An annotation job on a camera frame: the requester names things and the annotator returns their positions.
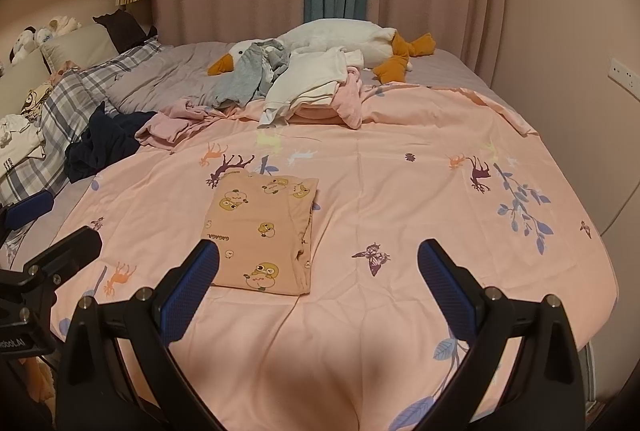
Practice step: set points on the crumpled white cloth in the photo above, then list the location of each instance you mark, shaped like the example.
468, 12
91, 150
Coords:
12, 128

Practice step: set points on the pink doll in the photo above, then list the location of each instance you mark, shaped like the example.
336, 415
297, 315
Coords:
65, 68

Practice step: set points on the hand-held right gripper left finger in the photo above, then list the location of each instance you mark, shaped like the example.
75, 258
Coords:
187, 296

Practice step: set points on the crumpled pink garment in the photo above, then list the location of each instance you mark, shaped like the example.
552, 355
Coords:
165, 126

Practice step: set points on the grey garment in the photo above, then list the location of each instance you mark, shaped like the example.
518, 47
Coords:
245, 81

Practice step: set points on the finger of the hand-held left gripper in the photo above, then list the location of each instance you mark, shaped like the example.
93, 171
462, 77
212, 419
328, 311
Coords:
30, 208
65, 256

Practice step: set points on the pink duck print shirt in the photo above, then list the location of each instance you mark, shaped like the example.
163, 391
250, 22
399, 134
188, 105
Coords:
255, 231

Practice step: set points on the folded white shirt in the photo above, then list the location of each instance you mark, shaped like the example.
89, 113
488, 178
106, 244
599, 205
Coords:
22, 156

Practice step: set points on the grey quilt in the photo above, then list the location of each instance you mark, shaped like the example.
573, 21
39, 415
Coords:
175, 71

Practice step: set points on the small plaid pillow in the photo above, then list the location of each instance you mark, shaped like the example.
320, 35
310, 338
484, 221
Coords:
140, 53

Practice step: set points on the black pillow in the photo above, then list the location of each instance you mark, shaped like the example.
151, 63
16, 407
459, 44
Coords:
125, 31

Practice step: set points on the pink animal print blanket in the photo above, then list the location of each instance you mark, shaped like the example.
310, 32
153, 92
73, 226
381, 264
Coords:
400, 186

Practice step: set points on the owl print cushion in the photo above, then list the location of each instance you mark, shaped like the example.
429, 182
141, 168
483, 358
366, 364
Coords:
36, 100

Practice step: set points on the navy garment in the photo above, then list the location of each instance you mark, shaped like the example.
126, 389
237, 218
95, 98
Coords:
105, 146

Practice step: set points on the white wall socket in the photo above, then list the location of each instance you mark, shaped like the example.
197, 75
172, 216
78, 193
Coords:
625, 75

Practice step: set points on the white goose plush toy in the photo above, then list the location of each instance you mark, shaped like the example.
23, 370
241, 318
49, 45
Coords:
340, 36

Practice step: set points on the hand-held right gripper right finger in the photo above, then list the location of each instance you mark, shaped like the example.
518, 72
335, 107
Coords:
447, 293

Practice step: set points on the black and white plush toy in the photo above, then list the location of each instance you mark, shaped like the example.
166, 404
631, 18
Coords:
24, 45

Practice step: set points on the beige plush toy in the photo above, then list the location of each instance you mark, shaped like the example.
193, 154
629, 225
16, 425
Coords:
57, 28

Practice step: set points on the beige headboard cushion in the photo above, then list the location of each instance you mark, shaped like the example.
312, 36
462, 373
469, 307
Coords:
80, 46
20, 78

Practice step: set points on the white garment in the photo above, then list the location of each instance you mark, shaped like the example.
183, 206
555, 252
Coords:
305, 81

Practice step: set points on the folded pink garment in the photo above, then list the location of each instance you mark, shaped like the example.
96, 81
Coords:
350, 106

